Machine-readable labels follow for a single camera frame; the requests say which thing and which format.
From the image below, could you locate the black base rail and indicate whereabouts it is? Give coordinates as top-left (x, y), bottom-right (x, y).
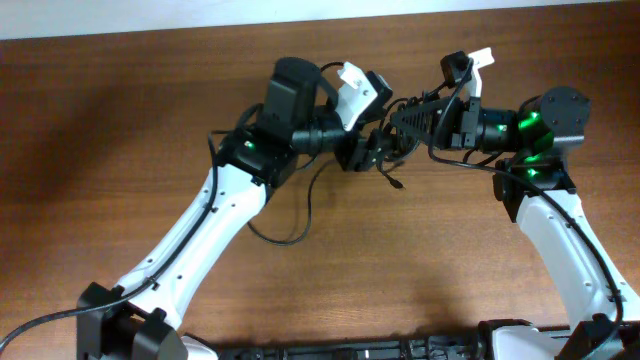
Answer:
top-left (179, 318), bottom-right (576, 360)

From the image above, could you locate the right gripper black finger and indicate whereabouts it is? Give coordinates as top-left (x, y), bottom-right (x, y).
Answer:
top-left (407, 128), bottom-right (439, 149)
top-left (390, 97), bottom-right (450, 131)

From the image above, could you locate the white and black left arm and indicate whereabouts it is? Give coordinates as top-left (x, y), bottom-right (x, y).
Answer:
top-left (76, 57), bottom-right (392, 360)

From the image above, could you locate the thin black USB cable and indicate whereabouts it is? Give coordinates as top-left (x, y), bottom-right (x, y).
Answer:
top-left (246, 158), bottom-right (339, 247)

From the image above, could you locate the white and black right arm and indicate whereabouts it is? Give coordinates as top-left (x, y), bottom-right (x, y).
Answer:
top-left (390, 87), bottom-right (639, 359)

